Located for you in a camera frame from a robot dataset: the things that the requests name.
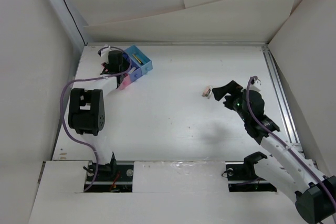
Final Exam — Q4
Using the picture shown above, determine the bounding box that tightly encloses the pale yellow highlighter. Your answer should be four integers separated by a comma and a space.
137, 54, 147, 65

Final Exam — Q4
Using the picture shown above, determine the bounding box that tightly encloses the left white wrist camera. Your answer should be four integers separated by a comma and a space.
98, 45, 111, 57

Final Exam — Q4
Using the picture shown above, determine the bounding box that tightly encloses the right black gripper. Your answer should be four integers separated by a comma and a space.
212, 80, 250, 123

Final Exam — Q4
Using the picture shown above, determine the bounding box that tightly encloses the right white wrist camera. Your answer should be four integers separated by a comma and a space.
249, 76, 261, 92

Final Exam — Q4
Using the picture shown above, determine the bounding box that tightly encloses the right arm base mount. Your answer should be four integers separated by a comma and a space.
222, 152, 277, 193

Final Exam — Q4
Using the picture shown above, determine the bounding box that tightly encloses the aluminium rail right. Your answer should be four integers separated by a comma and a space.
261, 46, 301, 145

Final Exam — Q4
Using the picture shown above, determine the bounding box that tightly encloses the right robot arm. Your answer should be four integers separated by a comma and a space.
203, 76, 335, 223

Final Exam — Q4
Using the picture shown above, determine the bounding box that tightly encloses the pink container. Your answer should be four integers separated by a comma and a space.
118, 74, 132, 90

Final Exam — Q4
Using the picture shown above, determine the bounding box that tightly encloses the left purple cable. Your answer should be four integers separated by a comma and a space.
60, 46, 132, 193

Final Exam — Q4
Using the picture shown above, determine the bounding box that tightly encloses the white eraser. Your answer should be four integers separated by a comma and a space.
128, 67, 136, 74

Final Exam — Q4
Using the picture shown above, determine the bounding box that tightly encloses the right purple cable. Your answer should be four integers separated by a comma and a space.
247, 76, 336, 209

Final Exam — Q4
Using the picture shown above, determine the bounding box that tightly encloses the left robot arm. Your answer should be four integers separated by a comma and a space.
63, 46, 132, 180

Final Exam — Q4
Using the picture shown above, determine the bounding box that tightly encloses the purple-blue container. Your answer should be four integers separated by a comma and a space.
130, 54, 142, 82

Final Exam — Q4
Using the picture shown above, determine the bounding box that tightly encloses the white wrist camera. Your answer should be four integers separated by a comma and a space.
98, 45, 111, 57
249, 76, 261, 92

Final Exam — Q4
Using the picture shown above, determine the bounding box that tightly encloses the purple cable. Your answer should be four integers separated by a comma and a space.
60, 46, 132, 193
247, 76, 336, 209

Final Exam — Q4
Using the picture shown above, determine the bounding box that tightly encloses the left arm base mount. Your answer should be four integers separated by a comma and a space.
83, 153, 134, 193

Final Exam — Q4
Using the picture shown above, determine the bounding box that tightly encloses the light blue container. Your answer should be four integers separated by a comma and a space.
124, 45, 153, 74

